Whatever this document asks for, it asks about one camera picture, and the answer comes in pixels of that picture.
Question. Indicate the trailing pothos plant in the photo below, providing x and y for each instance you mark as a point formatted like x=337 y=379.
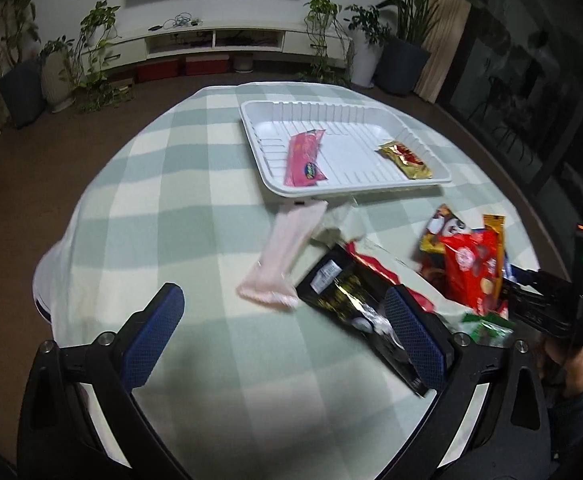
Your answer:
x=99 y=20

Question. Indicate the small green plant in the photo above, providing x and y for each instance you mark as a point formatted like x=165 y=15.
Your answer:
x=54 y=47

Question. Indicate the white plain plant pot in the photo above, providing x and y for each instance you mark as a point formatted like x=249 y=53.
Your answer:
x=366 y=65

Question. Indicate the orange snack packet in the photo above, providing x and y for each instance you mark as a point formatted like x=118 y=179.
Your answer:
x=494 y=225

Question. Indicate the trailing vine plant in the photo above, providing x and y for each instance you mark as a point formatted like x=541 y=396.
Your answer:
x=321 y=15

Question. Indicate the pink red snack bar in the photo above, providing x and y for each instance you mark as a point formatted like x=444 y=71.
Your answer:
x=304 y=157

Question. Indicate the white television cabinet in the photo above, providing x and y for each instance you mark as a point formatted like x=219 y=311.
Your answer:
x=251 y=35

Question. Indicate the dark blue plant pot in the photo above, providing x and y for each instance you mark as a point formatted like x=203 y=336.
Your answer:
x=21 y=95

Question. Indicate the pale pink snack packet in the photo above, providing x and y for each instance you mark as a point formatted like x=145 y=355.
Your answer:
x=281 y=255

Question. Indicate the gold red snack packet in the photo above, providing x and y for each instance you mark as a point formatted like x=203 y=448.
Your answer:
x=406 y=160

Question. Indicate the white ribbed plant pot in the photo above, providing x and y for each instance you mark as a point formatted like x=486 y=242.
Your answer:
x=56 y=85

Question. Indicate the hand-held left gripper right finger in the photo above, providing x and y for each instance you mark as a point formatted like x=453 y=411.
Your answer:
x=415 y=340

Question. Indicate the person's right hand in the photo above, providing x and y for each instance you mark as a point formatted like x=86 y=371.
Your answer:
x=574 y=367

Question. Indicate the small bushy plant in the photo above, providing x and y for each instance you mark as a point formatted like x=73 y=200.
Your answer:
x=369 y=22

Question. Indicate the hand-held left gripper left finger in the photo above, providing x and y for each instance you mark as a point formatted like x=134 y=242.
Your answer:
x=156 y=330

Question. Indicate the white round container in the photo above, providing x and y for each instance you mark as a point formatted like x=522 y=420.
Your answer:
x=244 y=62

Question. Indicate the cartoon face snack packet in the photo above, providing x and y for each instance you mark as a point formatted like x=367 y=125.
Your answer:
x=439 y=227

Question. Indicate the dark glass door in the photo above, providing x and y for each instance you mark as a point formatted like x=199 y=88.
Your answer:
x=531 y=60

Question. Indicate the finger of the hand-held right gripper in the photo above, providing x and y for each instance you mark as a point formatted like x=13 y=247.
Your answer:
x=516 y=274
x=509 y=310

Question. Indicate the green white snack packet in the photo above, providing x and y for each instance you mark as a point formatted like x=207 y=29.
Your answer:
x=486 y=330

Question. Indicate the large dark plant pot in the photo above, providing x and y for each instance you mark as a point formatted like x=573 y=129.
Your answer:
x=401 y=65

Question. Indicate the white table cover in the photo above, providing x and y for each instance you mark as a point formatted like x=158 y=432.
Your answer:
x=42 y=295

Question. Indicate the white plastic tray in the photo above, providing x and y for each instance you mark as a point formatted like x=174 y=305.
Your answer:
x=351 y=155

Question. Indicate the large broadleaf plant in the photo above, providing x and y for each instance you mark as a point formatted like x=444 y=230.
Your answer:
x=411 y=5

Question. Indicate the red white fruit print packet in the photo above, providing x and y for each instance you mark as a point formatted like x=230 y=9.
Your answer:
x=404 y=272

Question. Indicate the black gold snack packet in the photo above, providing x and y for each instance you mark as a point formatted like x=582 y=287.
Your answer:
x=341 y=295

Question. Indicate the red storage box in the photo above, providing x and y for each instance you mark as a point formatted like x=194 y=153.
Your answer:
x=206 y=64
x=157 y=70

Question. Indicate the white wrapper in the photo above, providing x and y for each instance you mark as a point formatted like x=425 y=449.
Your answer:
x=341 y=222

